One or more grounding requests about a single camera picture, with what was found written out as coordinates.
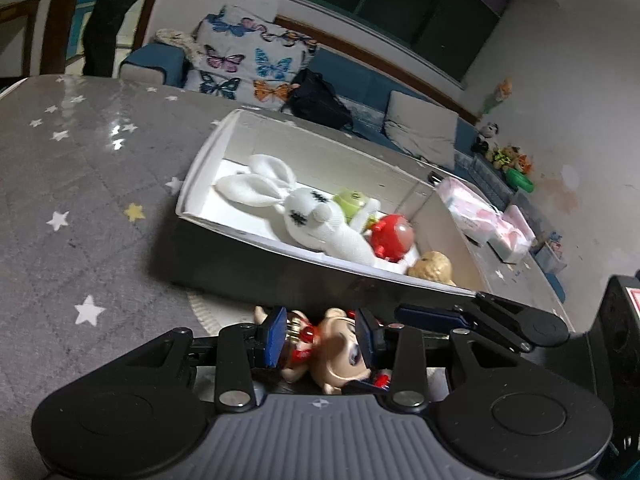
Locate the yellow-green plush toy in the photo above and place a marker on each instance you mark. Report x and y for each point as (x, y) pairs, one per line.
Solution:
(504, 157)

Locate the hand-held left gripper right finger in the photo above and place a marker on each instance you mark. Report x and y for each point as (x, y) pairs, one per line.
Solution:
(365, 340)

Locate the red pig toy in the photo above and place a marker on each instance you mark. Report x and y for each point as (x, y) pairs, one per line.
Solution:
(395, 235)

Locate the grey pillow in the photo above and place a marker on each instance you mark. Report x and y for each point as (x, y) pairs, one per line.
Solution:
(422, 127)

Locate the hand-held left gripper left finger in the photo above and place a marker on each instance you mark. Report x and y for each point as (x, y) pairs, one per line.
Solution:
(275, 340)

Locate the dark window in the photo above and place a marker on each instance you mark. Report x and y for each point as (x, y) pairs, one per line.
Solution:
(400, 5)

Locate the orange plush toy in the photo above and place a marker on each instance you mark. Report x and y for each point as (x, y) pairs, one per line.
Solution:
(524, 163)

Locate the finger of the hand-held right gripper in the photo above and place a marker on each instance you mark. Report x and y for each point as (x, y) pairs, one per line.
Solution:
(430, 315)

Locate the white plush rabbit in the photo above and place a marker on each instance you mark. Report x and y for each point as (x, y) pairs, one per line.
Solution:
(305, 210)

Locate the colourful wall toy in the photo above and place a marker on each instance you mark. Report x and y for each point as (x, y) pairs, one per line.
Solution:
(500, 92)

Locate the butterfly print pillow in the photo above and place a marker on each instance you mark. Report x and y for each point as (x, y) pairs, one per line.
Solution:
(250, 55)

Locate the grey star-print tablecloth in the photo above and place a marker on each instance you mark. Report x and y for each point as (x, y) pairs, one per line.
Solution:
(100, 240)

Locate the beige crumpled cloth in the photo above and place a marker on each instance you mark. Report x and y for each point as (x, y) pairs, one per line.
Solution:
(175, 40)

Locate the blue sofa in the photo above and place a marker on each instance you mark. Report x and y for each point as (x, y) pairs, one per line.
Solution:
(360, 80)

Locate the red-dress doll figurine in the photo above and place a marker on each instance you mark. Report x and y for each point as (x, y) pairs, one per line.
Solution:
(332, 355)

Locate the pink tissue pack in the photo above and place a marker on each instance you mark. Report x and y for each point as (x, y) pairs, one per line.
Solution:
(470, 210)
(515, 235)

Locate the panda plush toy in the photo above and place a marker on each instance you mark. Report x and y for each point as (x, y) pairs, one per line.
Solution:
(487, 135)

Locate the grey cardboard box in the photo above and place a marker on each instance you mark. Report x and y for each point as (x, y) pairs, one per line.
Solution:
(250, 265)

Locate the green round toy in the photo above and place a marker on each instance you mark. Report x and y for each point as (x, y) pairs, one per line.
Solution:
(350, 201)

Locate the dark bag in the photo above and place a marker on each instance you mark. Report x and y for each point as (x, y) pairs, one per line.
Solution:
(317, 100)

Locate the green bowl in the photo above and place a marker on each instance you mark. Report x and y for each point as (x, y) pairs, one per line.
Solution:
(520, 180)

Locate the tan plush toy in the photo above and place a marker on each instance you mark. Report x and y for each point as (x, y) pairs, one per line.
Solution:
(432, 267)

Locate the brown door frame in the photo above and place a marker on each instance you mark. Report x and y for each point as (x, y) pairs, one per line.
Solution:
(60, 20)

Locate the clear storage box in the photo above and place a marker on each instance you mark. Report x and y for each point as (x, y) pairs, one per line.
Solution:
(550, 255)

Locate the wooden side table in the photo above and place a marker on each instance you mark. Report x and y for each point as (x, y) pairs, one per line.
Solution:
(20, 15)

